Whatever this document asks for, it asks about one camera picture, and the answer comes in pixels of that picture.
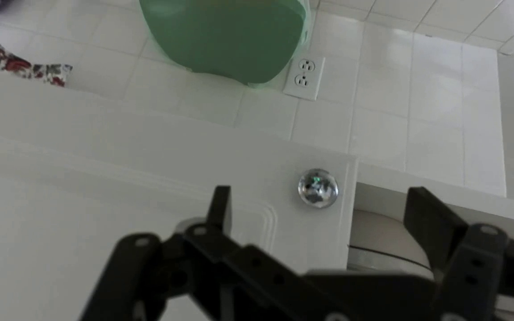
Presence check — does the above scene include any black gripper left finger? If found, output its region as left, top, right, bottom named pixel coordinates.
left=78, top=183, right=330, bottom=321

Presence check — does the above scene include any white wall cabinet body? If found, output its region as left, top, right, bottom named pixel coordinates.
left=352, top=162, right=514, bottom=321

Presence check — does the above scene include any white cabinet door silver knob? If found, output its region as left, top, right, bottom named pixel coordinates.
left=0, top=73, right=360, bottom=321

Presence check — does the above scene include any floral curtain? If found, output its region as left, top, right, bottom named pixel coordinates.
left=0, top=33, right=75, bottom=89

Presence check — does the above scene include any stack of white plates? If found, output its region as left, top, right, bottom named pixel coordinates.
left=346, top=208, right=443, bottom=278

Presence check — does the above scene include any white wall outlet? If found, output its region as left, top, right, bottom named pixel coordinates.
left=282, top=53, right=327, bottom=101

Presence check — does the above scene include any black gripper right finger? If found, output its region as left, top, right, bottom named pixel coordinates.
left=401, top=183, right=514, bottom=321

